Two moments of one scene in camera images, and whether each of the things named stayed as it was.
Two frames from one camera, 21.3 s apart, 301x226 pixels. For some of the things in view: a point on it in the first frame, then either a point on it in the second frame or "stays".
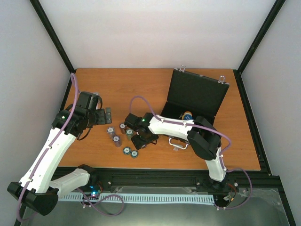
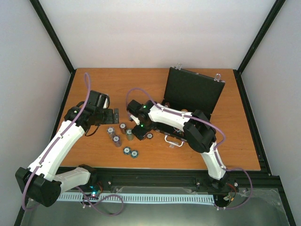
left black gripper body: x=94 y=121 stays
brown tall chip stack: x=122 y=127 stays
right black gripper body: x=144 y=140 -> x=146 y=127
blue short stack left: x=126 y=150 stays
